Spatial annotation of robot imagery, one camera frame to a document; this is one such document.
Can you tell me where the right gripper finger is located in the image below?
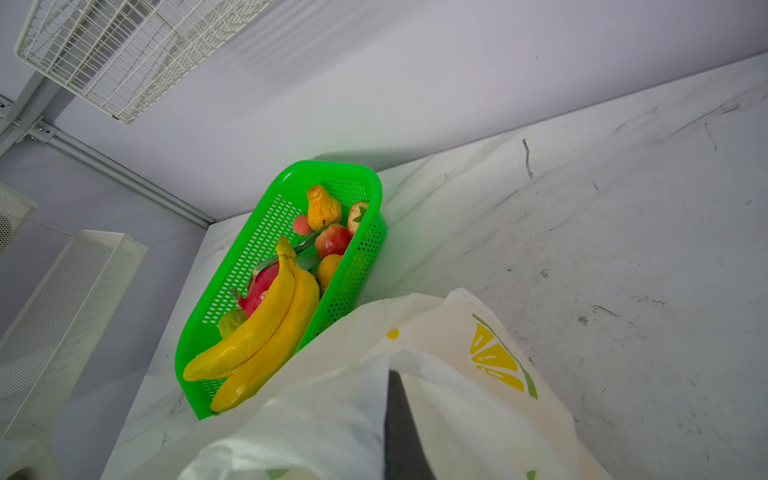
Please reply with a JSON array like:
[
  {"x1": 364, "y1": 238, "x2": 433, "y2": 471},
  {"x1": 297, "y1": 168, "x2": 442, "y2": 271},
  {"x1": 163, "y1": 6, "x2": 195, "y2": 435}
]
[{"x1": 384, "y1": 370, "x2": 435, "y2": 480}]

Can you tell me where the white lemon print plastic bag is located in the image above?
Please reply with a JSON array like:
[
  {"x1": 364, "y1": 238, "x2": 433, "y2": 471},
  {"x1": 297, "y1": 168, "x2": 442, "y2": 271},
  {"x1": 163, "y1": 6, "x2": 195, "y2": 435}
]
[{"x1": 125, "y1": 287, "x2": 613, "y2": 480}]

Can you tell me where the green pear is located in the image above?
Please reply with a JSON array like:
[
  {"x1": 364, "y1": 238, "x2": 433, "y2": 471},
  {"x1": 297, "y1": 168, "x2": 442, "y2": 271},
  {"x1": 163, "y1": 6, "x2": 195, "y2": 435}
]
[{"x1": 218, "y1": 308, "x2": 248, "y2": 339}]

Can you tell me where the green plastic basket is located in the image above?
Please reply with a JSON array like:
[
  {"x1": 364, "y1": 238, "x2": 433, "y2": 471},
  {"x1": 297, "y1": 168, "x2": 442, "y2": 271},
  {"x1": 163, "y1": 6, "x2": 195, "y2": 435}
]
[{"x1": 175, "y1": 161, "x2": 387, "y2": 419}]

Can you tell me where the lower yellow banana bunch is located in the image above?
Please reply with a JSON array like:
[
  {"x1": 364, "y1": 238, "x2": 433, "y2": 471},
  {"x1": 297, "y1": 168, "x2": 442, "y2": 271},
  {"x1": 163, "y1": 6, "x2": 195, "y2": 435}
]
[{"x1": 182, "y1": 237, "x2": 320, "y2": 414}]

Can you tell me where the small orange fruit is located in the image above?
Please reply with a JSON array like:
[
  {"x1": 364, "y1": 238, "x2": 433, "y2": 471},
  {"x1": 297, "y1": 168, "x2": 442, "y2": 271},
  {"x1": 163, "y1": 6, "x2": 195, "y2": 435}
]
[{"x1": 317, "y1": 254, "x2": 343, "y2": 291}]

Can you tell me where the red dragon fruit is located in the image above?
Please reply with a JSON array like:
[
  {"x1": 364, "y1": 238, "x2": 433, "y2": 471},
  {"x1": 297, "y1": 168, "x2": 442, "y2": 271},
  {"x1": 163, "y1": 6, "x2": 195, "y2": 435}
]
[{"x1": 230, "y1": 262, "x2": 279, "y2": 317}]

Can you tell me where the small red apple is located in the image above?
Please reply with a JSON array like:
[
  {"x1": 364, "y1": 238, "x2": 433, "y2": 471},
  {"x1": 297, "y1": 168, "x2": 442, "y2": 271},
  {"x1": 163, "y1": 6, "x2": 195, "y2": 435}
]
[{"x1": 315, "y1": 223, "x2": 352, "y2": 258}]

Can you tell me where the red strawberry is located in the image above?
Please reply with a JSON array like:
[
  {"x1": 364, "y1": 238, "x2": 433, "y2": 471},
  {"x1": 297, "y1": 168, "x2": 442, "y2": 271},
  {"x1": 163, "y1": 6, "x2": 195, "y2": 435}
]
[{"x1": 347, "y1": 201, "x2": 369, "y2": 235}]

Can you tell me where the small pink lychee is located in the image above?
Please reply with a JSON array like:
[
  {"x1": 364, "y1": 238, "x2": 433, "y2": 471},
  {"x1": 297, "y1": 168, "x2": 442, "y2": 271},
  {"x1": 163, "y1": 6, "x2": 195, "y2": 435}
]
[{"x1": 293, "y1": 215, "x2": 314, "y2": 237}]

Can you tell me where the orange yellow pear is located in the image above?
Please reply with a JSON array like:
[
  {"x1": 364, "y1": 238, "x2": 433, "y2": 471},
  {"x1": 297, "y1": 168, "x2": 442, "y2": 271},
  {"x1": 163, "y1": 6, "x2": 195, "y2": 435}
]
[{"x1": 307, "y1": 185, "x2": 342, "y2": 231}]

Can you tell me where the lower white mesh shelf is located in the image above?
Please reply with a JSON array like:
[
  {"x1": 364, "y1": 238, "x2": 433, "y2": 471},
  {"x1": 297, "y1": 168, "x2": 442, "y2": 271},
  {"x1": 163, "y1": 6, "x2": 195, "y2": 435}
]
[{"x1": 1, "y1": 230, "x2": 148, "y2": 440}]

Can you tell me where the white mesh shelf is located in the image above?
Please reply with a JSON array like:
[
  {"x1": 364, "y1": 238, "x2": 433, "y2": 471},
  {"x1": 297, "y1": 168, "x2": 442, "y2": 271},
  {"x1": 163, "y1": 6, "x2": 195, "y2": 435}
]
[
  {"x1": 0, "y1": 184, "x2": 38, "y2": 252},
  {"x1": 1, "y1": 230, "x2": 148, "y2": 440}
]

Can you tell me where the upper white mesh shelf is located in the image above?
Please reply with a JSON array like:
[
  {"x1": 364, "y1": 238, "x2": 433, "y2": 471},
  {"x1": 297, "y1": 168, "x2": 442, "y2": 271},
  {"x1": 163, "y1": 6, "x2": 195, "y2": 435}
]
[{"x1": 0, "y1": 184, "x2": 38, "y2": 252}]

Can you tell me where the white wire wall basket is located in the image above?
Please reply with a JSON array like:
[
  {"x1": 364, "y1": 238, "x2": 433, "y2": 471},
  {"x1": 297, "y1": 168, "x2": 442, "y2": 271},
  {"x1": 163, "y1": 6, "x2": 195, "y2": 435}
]
[{"x1": 15, "y1": 0, "x2": 271, "y2": 124}]

